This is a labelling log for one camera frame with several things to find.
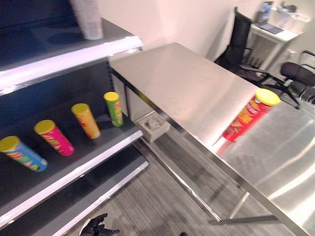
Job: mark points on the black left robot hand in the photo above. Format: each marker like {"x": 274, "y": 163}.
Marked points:
{"x": 94, "y": 227}

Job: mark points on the pink chips can yellow lid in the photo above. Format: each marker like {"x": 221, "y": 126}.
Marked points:
{"x": 54, "y": 138}

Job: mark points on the blue chips can yellow lid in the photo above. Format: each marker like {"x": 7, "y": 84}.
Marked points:
{"x": 22, "y": 153}

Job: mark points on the orange chips can yellow lid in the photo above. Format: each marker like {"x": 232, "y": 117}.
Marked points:
{"x": 86, "y": 120}

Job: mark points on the black white-edged store shelf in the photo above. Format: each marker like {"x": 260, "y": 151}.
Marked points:
{"x": 61, "y": 118}

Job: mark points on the white floor box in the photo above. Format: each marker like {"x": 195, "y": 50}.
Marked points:
{"x": 153, "y": 125}

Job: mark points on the green chips can yellow lid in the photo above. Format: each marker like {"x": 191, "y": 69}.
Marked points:
{"x": 114, "y": 109}

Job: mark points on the stainless steel table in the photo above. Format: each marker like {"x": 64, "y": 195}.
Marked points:
{"x": 221, "y": 118}

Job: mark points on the red chips can yellow lid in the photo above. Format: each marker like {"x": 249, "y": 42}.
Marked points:
{"x": 247, "y": 115}

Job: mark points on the white paper cup stack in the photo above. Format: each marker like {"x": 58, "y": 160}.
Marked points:
{"x": 87, "y": 18}

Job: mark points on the tall black mesh chair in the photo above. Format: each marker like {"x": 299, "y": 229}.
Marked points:
{"x": 240, "y": 46}

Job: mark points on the low black office chair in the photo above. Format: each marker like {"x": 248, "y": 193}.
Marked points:
{"x": 295, "y": 76}

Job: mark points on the white side desk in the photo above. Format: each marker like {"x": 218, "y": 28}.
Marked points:
{"x": 273, "y": 37}

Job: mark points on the grey laptop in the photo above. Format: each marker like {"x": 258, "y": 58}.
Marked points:
{"x": 272, "y": 27}

